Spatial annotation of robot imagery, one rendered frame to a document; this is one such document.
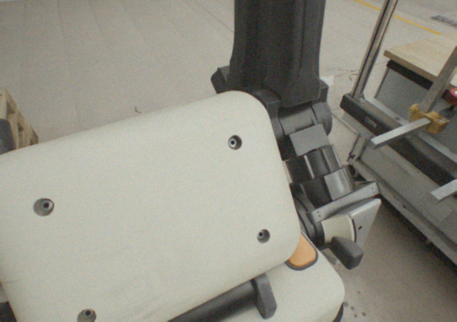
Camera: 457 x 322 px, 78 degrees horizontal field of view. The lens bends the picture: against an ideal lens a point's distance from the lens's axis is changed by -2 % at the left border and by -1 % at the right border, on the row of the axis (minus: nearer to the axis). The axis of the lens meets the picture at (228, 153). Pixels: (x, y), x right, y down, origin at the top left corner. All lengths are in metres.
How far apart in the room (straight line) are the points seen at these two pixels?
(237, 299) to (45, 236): 0.15
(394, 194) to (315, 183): 1.56
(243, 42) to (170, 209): 0.32
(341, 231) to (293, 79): 0.19
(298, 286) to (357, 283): 1.44
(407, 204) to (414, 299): 0.48
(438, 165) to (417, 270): 0.74
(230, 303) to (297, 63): 0.27
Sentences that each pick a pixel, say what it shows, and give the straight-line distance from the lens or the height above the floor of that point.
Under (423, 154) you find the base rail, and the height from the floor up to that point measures 0.70.
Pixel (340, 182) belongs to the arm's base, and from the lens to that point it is 0.39.
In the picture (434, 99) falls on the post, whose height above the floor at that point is 0.90.
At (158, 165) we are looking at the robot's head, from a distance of 0.19.
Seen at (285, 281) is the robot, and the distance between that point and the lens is 0.30.
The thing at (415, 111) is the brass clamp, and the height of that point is 0.83.
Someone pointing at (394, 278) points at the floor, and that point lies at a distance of 1.83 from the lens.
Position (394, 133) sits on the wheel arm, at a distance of 1.19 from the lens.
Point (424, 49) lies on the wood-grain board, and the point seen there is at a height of 0.90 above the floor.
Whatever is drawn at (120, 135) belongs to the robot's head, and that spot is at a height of 1.39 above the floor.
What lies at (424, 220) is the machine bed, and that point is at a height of 0.17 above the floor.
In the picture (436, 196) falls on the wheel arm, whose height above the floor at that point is 0.82.
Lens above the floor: 1.51
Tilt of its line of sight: 46 degrees down
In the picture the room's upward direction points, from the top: straight up
